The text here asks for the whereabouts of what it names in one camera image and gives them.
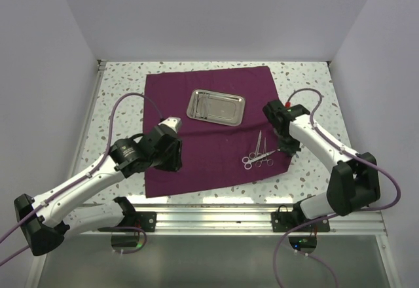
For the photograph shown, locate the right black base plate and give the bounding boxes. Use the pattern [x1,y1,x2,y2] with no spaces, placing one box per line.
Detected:
[270,211,331,233]

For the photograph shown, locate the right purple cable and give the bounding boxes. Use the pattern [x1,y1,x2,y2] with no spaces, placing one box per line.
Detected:
[273,88,402,288]

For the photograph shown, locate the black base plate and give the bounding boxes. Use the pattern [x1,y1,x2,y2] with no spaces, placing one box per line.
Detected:
[270,211,331,233]
[98,211,157,232]

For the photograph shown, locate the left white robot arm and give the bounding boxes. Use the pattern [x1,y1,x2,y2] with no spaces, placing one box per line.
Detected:
[14,117,182,256]

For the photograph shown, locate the steel hemostat forceps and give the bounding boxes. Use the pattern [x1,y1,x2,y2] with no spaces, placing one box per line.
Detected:
[255,138,275,168]

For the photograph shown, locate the long steel scissors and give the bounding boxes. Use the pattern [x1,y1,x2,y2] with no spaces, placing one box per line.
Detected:
[242,150,278,170]

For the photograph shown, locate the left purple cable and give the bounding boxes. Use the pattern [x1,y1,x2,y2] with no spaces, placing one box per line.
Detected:
[0,93,166,266]

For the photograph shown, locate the purple cloth wrap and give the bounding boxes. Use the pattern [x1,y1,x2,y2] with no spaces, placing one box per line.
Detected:
[143,66,291,198]

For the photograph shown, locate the purple cable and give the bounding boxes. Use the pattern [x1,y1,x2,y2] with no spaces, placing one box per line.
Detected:
[273,88,402,288]
[0,93,166,266]

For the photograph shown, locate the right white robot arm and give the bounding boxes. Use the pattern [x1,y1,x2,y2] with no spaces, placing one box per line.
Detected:
[263,100,380,231]

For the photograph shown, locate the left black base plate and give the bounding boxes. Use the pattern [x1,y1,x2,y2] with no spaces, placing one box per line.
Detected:
[98,211,157,232]

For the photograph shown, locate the steel instrument tray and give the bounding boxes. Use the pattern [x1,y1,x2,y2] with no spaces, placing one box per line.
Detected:
[186,89,246,126]

